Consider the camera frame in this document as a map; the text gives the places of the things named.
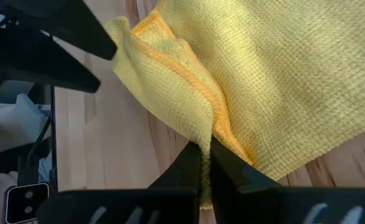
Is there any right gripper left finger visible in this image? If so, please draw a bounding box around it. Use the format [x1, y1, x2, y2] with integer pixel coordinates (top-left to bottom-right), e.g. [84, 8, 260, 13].
[37, 141, 201, 224]

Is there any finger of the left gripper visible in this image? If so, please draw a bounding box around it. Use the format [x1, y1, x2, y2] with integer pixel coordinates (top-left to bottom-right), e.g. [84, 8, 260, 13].
[1, 0, 118, 61]
[0, 29, 101, 100]

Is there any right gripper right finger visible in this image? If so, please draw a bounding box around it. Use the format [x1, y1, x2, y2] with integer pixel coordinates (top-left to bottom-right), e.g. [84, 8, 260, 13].
[210, 138, 365, 224]

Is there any yellow microfiber towel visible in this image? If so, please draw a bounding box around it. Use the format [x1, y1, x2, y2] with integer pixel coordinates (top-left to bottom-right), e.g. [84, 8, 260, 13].
[104, 0, 365, 209]

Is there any black metal table frame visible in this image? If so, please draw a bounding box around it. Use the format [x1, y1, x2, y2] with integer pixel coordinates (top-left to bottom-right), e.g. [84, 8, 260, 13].
[16, 85, 59, 191]

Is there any small two-lens camera box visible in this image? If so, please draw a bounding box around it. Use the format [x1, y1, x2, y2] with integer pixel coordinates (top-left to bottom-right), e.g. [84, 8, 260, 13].
[4, 182, 50, 224]

